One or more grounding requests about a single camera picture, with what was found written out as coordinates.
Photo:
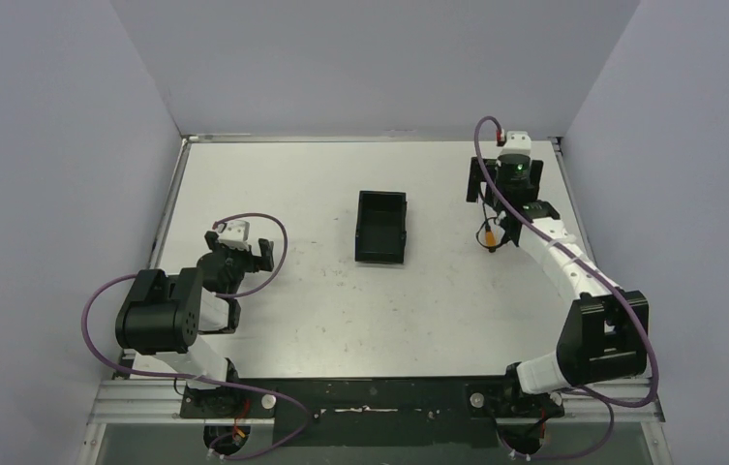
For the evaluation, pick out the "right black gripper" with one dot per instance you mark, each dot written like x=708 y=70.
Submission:
x=475 y=179

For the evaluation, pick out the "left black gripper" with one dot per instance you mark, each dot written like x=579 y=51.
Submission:
x=239 y=249

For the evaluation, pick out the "orange black screwdriver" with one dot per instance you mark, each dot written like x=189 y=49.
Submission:
x=485 y=235

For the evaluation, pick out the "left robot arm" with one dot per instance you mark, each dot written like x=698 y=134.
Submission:
x=166 y=316

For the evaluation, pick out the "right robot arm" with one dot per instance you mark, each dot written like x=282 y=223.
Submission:
x=600 y=338

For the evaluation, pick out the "black plastic bin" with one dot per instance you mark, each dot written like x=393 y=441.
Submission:
x=380 y=231

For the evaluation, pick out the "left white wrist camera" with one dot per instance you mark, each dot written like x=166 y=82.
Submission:
x=234 y=235

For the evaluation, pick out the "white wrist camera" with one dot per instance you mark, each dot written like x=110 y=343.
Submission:
x=517 y=142
x=234 y=235

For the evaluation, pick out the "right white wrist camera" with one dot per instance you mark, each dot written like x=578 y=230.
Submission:
x=517 y=142

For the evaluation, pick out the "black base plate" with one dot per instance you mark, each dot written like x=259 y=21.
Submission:
x=477 y=410

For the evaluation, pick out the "aluminium front rail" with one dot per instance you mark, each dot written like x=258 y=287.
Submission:
x=157 y=402

